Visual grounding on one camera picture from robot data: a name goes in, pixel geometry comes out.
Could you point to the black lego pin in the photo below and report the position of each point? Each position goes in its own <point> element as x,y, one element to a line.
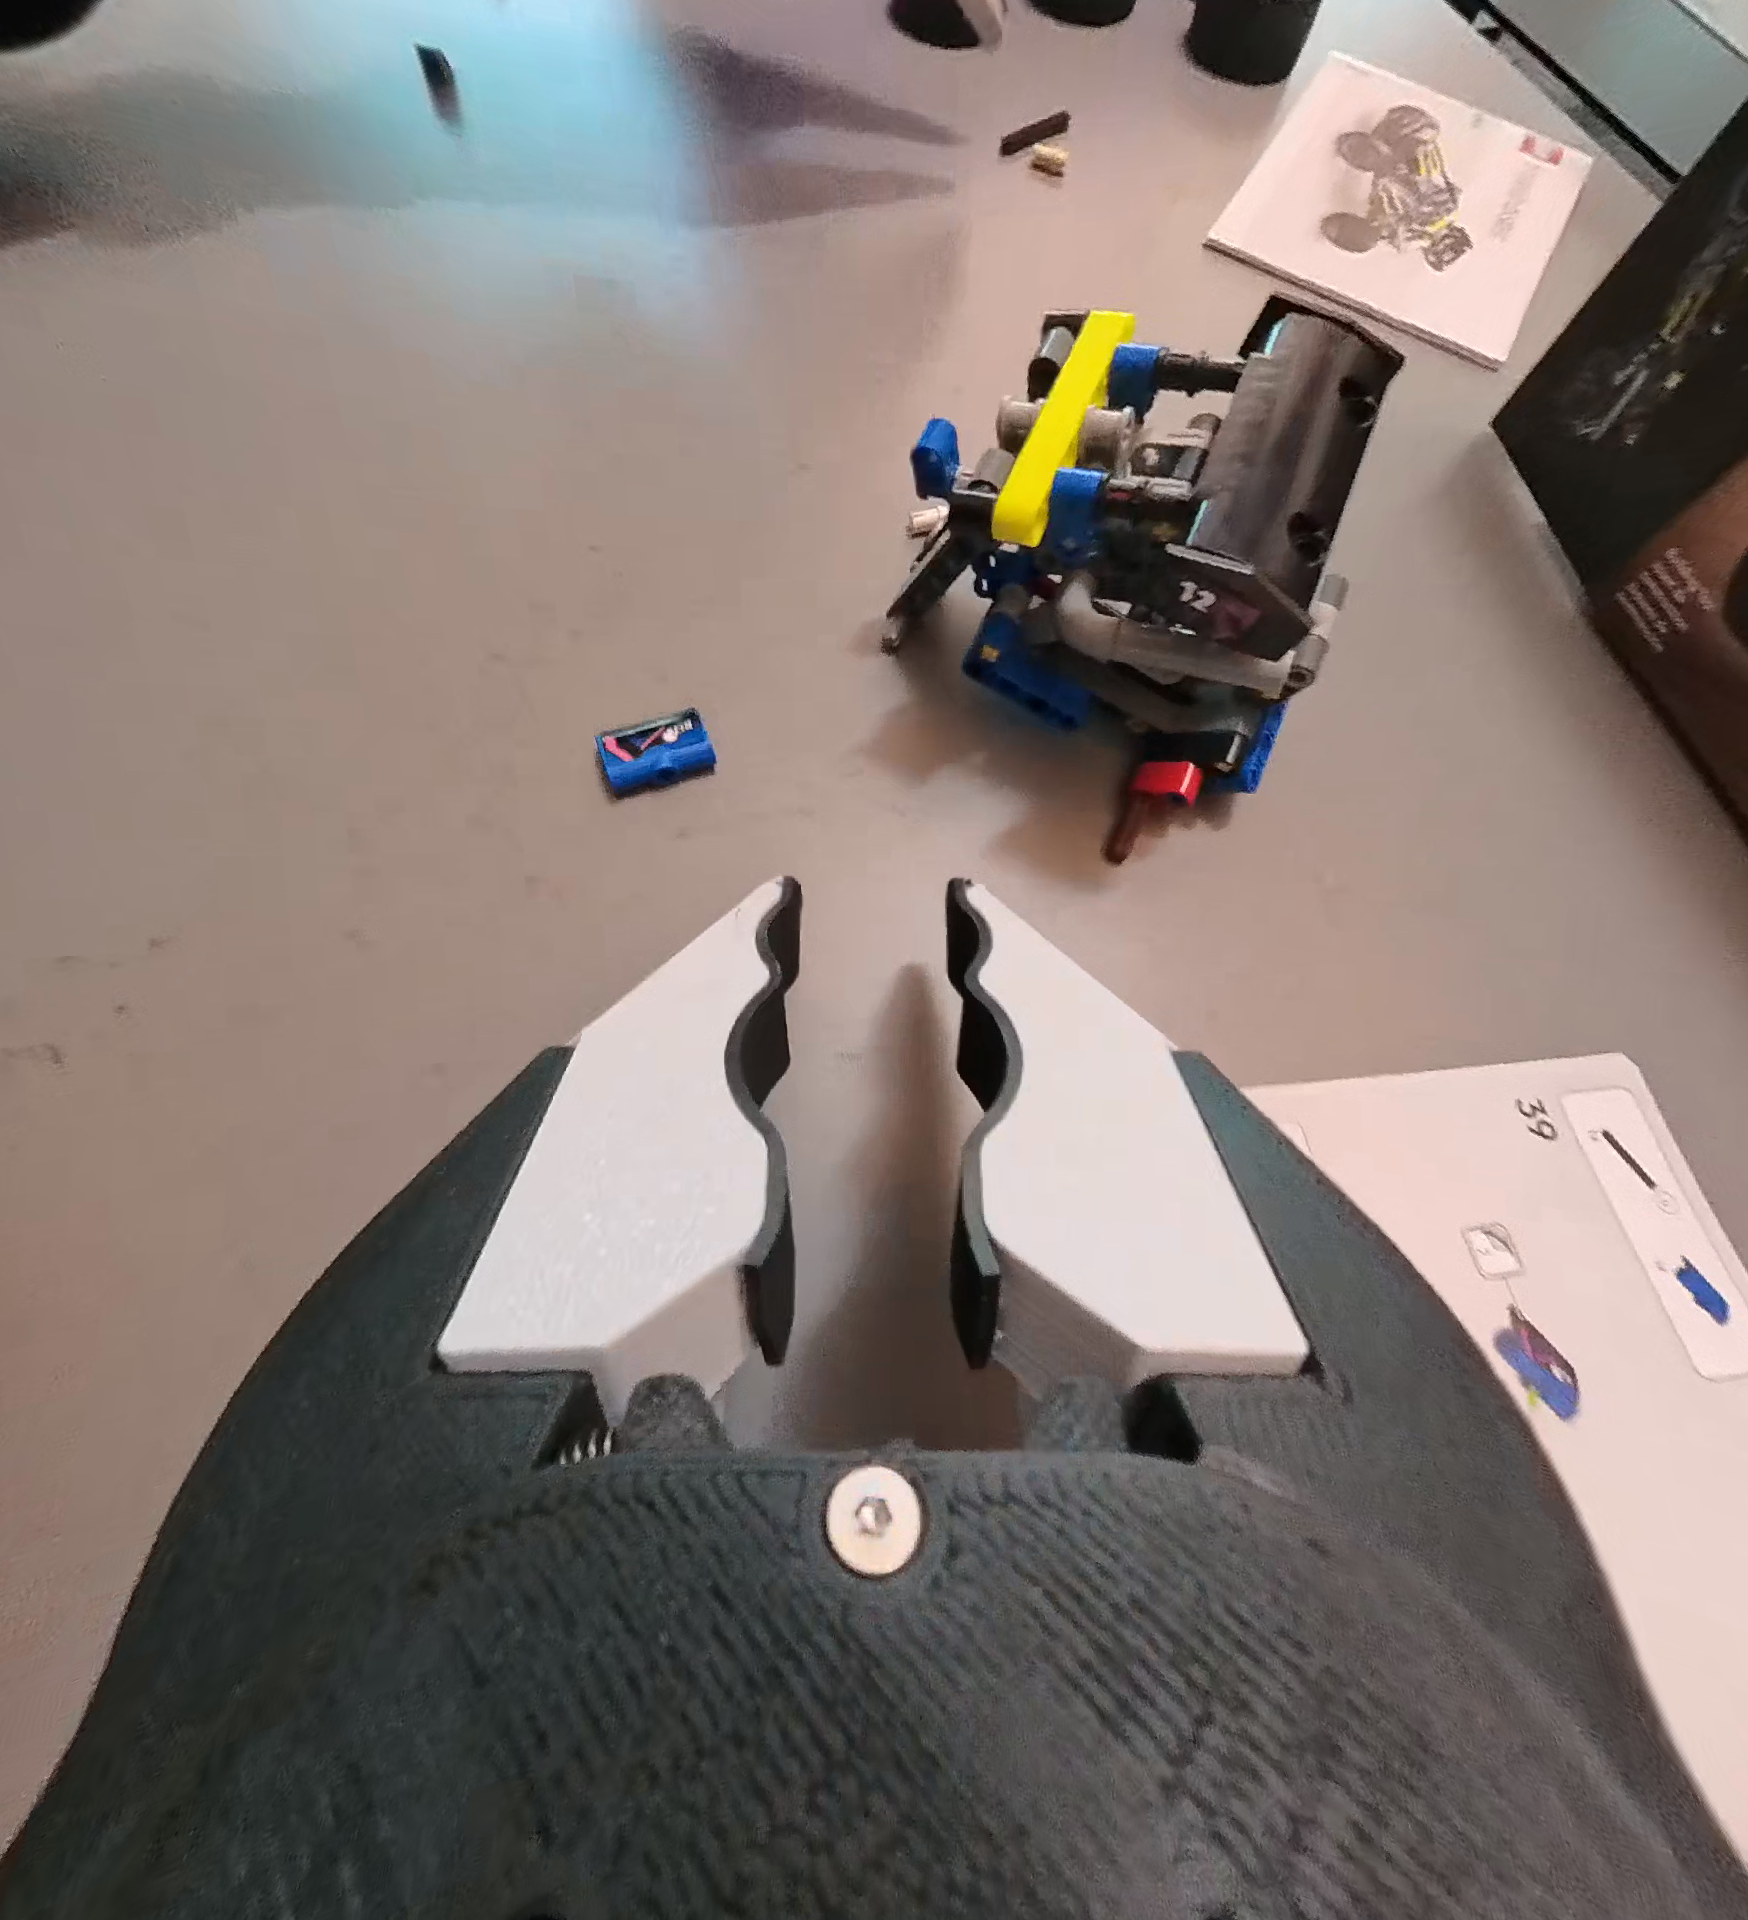
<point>1037,131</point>

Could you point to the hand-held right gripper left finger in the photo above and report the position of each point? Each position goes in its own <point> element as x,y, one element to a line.
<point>617,1186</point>

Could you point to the partly built lego vehicle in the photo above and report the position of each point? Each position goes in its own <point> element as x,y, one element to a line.
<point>1157,556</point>

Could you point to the open instruction page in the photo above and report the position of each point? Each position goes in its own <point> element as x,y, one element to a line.
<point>1652,1501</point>

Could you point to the black lego tyre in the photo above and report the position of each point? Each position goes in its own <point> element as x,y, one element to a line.
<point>942,17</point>
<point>1084,11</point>
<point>1252,36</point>

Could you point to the dark cardboard lego box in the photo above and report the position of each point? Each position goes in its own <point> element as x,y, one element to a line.
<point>1699,451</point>

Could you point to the blue stickered lego piece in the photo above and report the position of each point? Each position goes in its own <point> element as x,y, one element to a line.
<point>651,753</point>

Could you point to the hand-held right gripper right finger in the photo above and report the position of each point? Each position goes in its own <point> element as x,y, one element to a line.
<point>1112,1186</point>

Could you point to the closed lego instruction booklet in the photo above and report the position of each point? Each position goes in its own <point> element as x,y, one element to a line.
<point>1400,210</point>

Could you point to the small black lego piece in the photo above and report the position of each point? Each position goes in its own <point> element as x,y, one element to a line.
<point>441,87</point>

